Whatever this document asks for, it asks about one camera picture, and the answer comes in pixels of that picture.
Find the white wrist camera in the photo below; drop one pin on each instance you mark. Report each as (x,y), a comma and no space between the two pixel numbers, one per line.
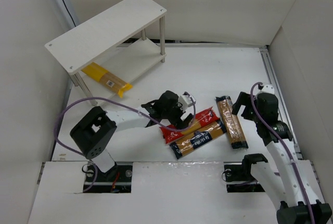
(186,100)
(265,88)

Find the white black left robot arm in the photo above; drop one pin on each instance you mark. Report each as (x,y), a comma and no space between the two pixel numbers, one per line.
(94,131)

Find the yellow spaghetti bag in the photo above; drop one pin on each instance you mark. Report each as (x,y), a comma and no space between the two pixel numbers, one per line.
(107,79)

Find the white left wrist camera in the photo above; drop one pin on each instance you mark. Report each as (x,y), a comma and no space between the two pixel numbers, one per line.
(186,100)

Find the navy label spaghetti bag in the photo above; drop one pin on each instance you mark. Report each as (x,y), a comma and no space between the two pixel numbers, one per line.
(197,139)

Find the clear navy-end spaghetti bag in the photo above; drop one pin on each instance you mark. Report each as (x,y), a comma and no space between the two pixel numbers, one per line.
(235,132)

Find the white two-tier shelf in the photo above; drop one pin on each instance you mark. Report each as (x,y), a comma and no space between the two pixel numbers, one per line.
(128,39)

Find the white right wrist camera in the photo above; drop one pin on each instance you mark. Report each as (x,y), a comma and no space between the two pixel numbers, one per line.
(265,88)

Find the red spaghetti bag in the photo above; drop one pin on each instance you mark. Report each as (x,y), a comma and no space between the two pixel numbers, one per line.
(201,119)

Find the aluminium frame rail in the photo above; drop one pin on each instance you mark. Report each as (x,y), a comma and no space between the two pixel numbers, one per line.
(283,112)

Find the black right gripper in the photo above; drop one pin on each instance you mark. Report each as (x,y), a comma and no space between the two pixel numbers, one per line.
(247,109)

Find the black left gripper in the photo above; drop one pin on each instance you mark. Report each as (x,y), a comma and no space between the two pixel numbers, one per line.
(172,114)

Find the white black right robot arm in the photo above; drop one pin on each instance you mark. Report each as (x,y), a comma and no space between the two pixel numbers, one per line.
(288,188)

